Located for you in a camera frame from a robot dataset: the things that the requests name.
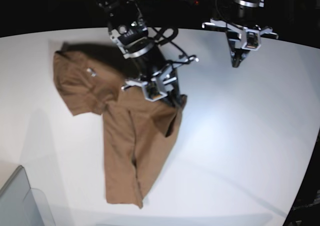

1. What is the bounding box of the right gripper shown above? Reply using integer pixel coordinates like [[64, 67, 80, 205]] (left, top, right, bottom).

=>
[[121, 57, 199, 108]]

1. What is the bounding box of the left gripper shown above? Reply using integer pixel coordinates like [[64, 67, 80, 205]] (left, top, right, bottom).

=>
[[201, 19, 279, 68]]

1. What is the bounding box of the brown t-shirt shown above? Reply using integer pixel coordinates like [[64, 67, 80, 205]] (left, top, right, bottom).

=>
[[53, 44, 184, 207]]

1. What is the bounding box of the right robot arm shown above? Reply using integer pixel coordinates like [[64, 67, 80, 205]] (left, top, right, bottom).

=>
[[95, 0, 198, 105]]

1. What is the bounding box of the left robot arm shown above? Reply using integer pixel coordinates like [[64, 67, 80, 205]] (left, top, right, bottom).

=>
[[201, 0, 279, 68]]

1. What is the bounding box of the black power strip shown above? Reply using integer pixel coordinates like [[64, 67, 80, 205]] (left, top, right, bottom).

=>
[[181, 0, 215, 7]]

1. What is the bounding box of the grey plastic bin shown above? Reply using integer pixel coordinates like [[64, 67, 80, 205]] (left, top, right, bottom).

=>
[[0, 165, 56, 226]]

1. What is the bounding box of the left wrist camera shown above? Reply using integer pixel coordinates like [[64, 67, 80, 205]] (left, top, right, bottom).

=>
[[242, 31, 261, 51]]

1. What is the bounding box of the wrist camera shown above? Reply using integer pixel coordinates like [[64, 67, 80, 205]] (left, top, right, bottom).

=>
[[141, 82, 168, 102], [242, 31, 261, 51]]

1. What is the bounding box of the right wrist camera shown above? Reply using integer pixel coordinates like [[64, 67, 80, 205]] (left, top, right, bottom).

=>
[[141, 82, 168, 102]]

